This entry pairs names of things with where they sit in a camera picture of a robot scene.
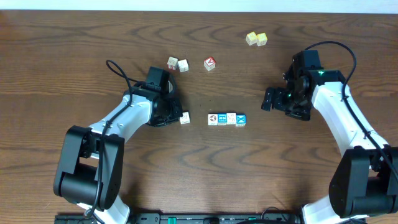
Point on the wooden block blue letter side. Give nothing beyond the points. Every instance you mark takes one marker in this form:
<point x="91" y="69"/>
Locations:
<point x="183" y="65"/>

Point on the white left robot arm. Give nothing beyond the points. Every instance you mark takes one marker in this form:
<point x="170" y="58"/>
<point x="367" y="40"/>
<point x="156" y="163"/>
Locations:
<point x="90" y="168"/>

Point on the plain wooden block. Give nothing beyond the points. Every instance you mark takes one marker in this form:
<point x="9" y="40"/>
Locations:
<point x="185" y="118"/>

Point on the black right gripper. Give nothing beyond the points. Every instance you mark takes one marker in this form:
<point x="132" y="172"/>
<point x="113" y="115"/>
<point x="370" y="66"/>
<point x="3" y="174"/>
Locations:
<point x="279" y="93"/>

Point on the wooden block red number 3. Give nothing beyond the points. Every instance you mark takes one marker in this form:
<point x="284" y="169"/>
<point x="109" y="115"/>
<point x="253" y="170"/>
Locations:
<point x="172" y="63"/>

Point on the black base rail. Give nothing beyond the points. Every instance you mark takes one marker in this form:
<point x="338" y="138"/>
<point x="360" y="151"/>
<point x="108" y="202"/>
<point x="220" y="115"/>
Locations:
<point x="156" y="218"/>

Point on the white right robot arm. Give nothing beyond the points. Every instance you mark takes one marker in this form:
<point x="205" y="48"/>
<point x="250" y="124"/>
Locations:
<point x="365" y="181"/>

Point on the wooden block blue X top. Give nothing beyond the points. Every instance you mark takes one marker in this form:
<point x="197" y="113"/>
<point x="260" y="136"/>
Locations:
<point x="241" y="120"/>

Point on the yellow wooden block right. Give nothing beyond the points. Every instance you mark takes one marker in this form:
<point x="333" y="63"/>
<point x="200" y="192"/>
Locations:
<point x="261" y="39"/>

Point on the wooden block number 8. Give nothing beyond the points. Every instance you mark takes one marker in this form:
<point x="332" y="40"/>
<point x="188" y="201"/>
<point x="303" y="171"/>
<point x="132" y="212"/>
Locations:
<point x="231" y="118"/>

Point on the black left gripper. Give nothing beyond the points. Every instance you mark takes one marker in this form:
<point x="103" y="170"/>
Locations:
<point x="171" y="115"/>

